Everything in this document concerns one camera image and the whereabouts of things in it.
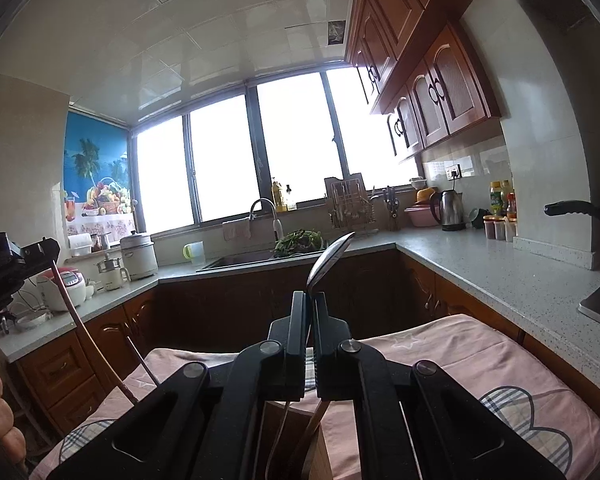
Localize spice jars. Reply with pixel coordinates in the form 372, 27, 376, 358
483, 216, 517, 243

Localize pink tablecloth with plaid hearts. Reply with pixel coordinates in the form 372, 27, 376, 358
38, 299, 600, 479

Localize black wok on stove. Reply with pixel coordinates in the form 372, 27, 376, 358
544, 200, 600, 222

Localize dish drying rack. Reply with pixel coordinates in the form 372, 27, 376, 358
324, 172, 376, 230

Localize upper wooden wall cabinets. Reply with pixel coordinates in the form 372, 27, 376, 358
346, 0, 501, 157

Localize wooden utensil holder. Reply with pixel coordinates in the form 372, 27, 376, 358
253, 402, 334, 479

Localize red dotted wooden chopstick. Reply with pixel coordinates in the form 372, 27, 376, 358
50, 259, 138, 405

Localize kitchen window frame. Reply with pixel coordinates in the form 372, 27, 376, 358
132, 67, 419, 234

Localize red white rice cooker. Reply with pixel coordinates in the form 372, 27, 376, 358
35, 266, 88, 312

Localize lower wooden cabinets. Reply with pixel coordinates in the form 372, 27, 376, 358
6, 249, 600, 438

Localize stainless electric kettle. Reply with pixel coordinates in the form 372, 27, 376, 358
429, 190, 466, 232

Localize small white electric pot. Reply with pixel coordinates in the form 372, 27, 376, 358
97, 255, 130, 292

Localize green leafy vegetables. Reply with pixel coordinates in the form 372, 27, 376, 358
274, 230, 325, 258

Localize silver spoon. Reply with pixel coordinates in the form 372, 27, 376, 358
306, 232, 355, 295

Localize pink basin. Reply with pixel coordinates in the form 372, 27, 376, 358
404, 205, 439, 228

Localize knife block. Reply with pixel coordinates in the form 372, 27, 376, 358
382, 186, 400, 231

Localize green handled white jug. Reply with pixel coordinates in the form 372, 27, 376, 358
182, 240, 206, 263

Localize beach fruit poster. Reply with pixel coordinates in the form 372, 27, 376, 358
62, 112, 135, 245

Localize yellow oil bottle on sill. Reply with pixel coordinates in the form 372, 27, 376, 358
271, 179, 297, 212

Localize white tall rice cooker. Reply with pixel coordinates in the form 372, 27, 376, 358
120, 232, 158, 281

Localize grey speckled countertop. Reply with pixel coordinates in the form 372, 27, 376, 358
0, 229, 600, 388

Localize chrome kitchen faucet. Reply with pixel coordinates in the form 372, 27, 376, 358
248, 197, 284, 242

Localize condiment bottles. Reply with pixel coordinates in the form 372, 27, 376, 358
490, 180, 517, 220

